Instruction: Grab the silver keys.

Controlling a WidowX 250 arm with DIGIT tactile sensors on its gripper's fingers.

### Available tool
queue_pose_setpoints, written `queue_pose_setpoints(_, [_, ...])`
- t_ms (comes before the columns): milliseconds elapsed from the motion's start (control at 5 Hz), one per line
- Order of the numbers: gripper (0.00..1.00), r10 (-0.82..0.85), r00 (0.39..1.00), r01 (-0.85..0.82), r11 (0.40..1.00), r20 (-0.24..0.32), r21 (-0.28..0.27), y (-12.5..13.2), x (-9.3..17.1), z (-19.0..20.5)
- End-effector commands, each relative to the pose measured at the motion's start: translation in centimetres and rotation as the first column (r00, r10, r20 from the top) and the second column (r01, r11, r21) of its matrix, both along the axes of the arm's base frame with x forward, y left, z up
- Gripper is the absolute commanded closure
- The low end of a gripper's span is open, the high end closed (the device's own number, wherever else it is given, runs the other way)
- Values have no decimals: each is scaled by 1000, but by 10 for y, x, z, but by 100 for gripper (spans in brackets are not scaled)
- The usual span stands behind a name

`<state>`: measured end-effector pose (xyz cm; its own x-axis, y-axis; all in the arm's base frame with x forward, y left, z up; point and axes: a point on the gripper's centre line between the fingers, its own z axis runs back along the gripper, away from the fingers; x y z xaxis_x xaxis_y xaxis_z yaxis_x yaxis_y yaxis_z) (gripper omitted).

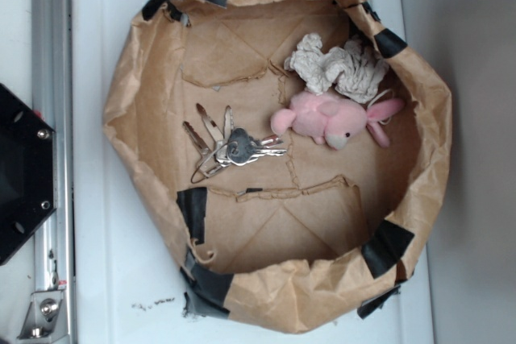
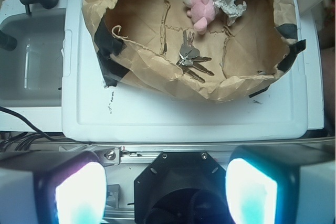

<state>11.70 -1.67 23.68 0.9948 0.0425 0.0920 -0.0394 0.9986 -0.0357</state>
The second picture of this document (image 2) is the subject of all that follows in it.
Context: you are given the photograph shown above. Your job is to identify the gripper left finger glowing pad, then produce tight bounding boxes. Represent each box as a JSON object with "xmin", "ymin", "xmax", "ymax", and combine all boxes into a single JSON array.
[{"xmin": 1, "ymin": 151, "xmax": 107, "ymax": 223}]

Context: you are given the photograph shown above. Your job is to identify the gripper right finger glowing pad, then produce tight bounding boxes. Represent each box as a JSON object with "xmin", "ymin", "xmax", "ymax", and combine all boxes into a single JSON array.
[{"xmin": 225, "ymin": 144, "xmax": 335, "ymax": 223}]

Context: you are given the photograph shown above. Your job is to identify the silver key bunch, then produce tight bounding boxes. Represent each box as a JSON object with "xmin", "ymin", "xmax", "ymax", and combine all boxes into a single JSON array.
[{"xmin": 176, "ymin": 30, "xmax": 214, "ymax": 83}]

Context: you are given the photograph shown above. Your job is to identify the clear plastic bin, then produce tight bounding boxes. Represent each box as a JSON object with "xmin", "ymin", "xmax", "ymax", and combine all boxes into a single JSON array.
[{"xmin": 1, "ymin": 8, "xmax": 66, "ymax": 107}]

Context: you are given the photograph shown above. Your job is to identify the black tape strip left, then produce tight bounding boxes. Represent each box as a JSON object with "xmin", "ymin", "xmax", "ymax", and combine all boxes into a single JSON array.
[{"xmin": 94, "ymin": 16, "xmax": 129, "ymax": 87}]

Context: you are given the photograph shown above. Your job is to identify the black tape strip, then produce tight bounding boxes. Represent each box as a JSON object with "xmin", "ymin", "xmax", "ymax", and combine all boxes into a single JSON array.
[
  {"xmin": 94, "ymin": 16, "xmax": 129, "ymax": 87},
  {"xmin": 235, "ymin": 20, "xmax": 306, "ymax": 97}
]

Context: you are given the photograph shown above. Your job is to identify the black tape strip right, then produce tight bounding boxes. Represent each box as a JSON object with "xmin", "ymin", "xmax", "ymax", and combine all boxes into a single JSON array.
[{"xmin": 235, "ymin": 20, "xmax": 306, "ymax": 97}]

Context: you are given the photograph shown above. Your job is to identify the brown paper bag liner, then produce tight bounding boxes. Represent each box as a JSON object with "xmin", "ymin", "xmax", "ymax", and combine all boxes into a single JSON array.
[{"xmin": 82, "ymin": 0, "xmax": 297, "ymax": 103}]

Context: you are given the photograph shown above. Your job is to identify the pink plush bunny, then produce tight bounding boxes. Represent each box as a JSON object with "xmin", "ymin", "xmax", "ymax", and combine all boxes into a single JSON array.
[{"xmin": 183, "ymin": 0, "xmax": 216, "ymax": 35}]

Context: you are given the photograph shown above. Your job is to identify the black cable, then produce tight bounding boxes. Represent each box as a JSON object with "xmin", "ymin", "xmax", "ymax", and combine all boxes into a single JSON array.
[{"xmin": 0, "ymin": 105, "xmax": 66, "ymax": 152}]

